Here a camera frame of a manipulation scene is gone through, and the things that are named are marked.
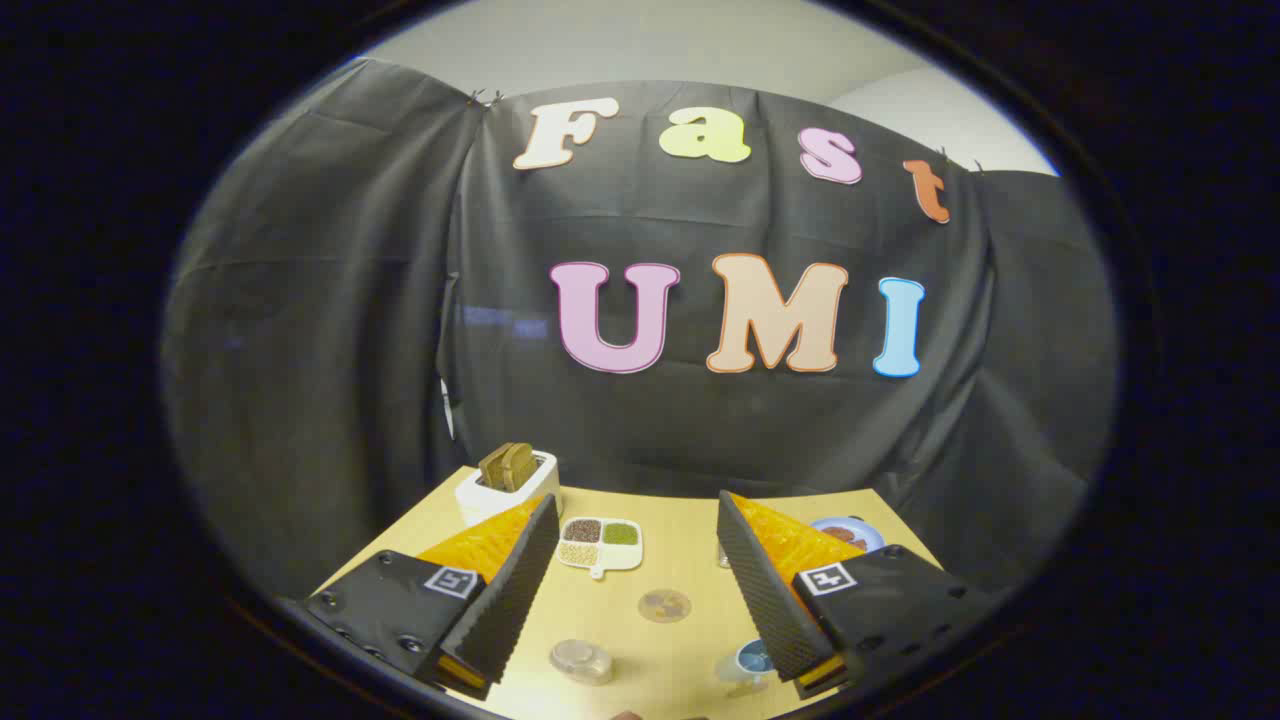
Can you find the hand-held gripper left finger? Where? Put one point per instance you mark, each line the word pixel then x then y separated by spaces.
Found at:
pixel 505 600

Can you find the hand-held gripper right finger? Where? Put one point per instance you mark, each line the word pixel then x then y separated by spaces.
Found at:
pixel 765 590

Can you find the clear plastic juice bottle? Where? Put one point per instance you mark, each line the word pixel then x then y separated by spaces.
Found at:
pixel 580 660

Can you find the round wooden coaster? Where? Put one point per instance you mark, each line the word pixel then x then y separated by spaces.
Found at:
pixel 664 605

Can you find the pile of yellow soybeans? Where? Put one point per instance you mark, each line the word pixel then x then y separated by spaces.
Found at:
pixel 578 553

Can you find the brown cookie piece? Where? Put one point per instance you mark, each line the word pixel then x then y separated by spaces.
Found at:
pixel 845 537

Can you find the pile of brown beans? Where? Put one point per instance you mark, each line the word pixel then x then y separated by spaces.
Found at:
pixel 583 530

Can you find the white toaster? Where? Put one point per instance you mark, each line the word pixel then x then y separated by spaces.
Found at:
pixel 480 498

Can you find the light blue plate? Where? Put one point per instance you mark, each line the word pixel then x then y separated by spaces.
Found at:
pixel 868 530

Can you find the white divided tray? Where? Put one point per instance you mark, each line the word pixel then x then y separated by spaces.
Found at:
pixel 625 556

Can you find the brown bread slice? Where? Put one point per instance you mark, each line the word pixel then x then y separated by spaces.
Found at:
pixel 494 468
pixel 520 468

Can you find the pile of green beans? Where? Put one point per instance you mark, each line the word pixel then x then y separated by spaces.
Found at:
pixel 620 534

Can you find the light wooden table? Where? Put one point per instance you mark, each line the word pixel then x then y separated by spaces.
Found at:
pixel 640 650

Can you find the black backdrop cloth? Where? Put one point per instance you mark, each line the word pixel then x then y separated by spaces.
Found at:
pixel 330 330

